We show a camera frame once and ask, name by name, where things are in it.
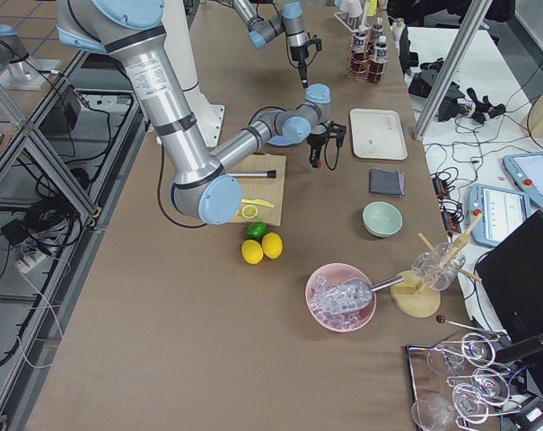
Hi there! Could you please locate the aluminium frame post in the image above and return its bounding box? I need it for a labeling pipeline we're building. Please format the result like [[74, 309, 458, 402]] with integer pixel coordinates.
[[413, 0, 492, 141]]

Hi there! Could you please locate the blue teach pendant near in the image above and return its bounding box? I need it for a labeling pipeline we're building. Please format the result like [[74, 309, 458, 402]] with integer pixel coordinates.
[[465, 183, 531, 247]]

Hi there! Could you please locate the cocktail glass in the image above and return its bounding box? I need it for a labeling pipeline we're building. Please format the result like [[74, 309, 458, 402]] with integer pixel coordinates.
[[411, 383, 490, 430], [426, 332, 495, 377], [446, 367, 511, 407]]

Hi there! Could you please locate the blue teach pendant far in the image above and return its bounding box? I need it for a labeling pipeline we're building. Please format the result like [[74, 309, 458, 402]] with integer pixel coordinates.
[[503, 153, 543, 209]]

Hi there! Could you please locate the lemon half lower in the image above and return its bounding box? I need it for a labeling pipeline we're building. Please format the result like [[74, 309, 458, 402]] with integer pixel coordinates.
[[241, 204, 258, 220]]

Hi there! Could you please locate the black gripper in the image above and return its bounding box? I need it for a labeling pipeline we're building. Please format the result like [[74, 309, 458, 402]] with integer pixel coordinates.
[[306, 125, 328, 169], [288, 43, 309, 88]]

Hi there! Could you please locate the lower left bottle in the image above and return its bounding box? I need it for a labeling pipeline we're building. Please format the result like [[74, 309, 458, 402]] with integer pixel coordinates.
[[367, 36, 387, 84]]

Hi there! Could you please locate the cocktail glass upper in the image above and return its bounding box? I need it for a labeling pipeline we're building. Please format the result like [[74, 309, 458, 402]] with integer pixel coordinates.
[[426, 332, 495, 377]]

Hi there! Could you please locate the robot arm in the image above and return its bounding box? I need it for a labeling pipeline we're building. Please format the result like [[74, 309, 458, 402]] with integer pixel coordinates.
[[57, 1, 331, 224], [221, 0, 311, 88]]

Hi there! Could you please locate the clear glass mug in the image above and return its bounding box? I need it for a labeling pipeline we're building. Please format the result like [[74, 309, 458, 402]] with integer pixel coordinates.
[[411, 242, 466, 292]]

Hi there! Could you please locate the yellow plastic knife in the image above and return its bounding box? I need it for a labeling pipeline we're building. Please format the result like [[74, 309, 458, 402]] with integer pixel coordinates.
[[241, 198, 276, 208]]

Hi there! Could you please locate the yellow lemon lower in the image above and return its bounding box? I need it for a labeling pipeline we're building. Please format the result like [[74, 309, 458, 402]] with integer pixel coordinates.
[[241, 239, 264, 265]]

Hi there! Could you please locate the cocktail glass lower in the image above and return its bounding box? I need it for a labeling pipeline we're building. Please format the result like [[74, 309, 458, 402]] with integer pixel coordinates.
[[411, 383, 490, 430]]

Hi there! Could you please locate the green lime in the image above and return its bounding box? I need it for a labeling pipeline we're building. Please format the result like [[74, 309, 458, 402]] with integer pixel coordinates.
[[247, 221, 267, 240]]

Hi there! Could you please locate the steel muddler black tip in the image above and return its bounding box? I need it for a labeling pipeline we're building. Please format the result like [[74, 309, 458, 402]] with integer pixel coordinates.
[[228, 170, 277, 179]]

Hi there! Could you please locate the green bowl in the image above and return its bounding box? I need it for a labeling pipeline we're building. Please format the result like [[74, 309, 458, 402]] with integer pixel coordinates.
[[362, 201, 403, 238]]

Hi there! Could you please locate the wooden glass stand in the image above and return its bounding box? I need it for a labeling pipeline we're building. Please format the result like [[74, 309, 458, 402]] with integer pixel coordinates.
[[391, 215, 482, 317]]

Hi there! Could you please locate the blue teach pendant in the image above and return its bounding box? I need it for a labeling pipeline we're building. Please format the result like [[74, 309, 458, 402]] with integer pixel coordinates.
[[503, 153, 543, 209], [465, 183, 531, 247]]

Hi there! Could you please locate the yellow lemon upper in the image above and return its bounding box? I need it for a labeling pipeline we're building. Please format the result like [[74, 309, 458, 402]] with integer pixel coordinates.
[[261, 233, 284, 259]]

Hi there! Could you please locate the cream rabbit tray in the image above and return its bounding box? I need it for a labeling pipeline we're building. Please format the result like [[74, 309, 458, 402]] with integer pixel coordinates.
[[349, 109, 407, 161]]

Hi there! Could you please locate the wooden cutting board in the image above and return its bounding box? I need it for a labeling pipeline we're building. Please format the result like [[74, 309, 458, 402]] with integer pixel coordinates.
[[231, 154, 286, 226]]

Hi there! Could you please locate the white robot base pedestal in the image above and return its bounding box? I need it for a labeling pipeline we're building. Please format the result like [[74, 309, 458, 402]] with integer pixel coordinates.
[[162, 0, 225, 148]]

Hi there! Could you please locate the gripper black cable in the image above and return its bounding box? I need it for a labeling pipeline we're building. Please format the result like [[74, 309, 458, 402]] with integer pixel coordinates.
[[322, 121, 347, 171]]

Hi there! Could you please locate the lower right bottle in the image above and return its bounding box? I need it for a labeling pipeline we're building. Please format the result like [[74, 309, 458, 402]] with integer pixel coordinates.
[[370, 17, 383, 45]]

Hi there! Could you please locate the black glass rack tray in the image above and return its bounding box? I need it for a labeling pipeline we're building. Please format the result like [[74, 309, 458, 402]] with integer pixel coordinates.
[[405, 342, 543, 430]]

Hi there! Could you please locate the top bottle white cap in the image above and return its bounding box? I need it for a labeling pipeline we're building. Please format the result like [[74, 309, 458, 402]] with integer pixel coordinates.
[[349, 25, 368, 77]]

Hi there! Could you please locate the grey folded cloth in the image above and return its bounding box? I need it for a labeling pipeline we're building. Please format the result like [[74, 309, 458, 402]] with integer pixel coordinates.
[[369, 168, 405, 198]]

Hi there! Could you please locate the blue plate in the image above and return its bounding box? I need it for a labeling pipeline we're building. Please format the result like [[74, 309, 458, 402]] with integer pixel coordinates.
[[250, 108, 303, 147]]

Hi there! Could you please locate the copper wire bottle rack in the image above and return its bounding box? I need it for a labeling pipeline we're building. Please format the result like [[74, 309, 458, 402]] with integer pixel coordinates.
[[347, 26, 388, 84]]

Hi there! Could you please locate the metal ice scoop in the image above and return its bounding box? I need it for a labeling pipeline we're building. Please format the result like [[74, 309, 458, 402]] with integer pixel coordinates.
[[327, 275, 404, 313]]

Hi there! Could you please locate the cocktail glass middle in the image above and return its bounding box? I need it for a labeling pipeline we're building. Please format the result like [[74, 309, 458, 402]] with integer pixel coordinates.
[[446, 367, 511, 407]]

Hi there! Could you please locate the pink bowl of ice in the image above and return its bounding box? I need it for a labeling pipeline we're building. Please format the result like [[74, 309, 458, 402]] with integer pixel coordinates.
[[305, 263, 376, 332]]

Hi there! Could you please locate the yellow lemon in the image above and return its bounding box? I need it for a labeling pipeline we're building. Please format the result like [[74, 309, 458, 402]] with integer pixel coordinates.
[[241, 239, 264, 265], [261, 233, 284, 259]]

